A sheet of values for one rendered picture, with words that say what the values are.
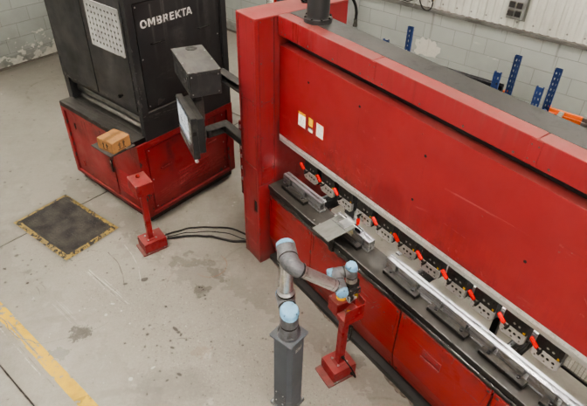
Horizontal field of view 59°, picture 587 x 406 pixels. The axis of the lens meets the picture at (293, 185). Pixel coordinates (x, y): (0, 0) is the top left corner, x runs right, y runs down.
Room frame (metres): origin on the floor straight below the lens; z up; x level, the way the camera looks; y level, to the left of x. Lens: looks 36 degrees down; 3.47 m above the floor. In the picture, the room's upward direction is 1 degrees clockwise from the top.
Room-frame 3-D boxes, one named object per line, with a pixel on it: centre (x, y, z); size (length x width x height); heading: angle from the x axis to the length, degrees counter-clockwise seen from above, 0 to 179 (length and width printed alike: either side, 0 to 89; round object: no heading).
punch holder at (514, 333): (1.85, -1.26, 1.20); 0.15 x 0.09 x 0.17; 37
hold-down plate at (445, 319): (2.11, -0.99, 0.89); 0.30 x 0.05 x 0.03; 37
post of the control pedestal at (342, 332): (2.35, -0.38, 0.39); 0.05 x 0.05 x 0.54; 31
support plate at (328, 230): (2.86, -0.30, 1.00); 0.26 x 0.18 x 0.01; 127
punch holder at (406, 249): (2.49, -0.77, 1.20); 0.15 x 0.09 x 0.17; 37
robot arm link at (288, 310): (2.09, 0.01, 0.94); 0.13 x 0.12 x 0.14; 11
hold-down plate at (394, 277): (2.43, -0.74, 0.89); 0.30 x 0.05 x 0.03; 37
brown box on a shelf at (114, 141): (3.91, 1.62, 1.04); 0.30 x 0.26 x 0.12; 51
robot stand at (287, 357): (2.08, 0.01, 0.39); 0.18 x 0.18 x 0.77; 51
